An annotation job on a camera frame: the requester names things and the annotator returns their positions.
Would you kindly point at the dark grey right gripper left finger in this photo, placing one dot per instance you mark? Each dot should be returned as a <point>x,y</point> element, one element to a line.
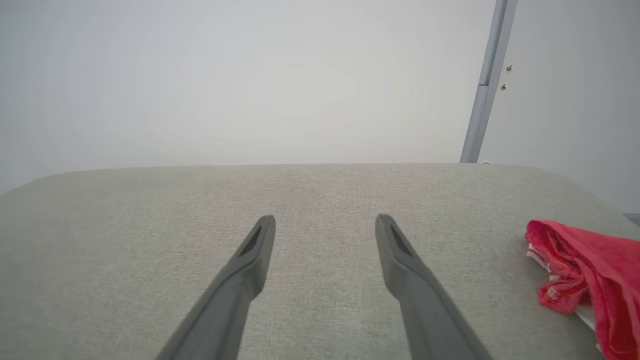
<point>225,305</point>

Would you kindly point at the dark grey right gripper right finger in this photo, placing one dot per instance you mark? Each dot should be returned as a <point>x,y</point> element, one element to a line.
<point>425,305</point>

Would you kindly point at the red basketball jersey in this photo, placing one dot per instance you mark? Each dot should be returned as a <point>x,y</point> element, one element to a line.
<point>600,270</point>

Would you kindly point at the dark grey horizontal rail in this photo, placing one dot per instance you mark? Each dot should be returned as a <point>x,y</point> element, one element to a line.
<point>633,219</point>

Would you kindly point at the grey metal post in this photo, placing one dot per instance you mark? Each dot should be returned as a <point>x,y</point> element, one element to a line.
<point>487,85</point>

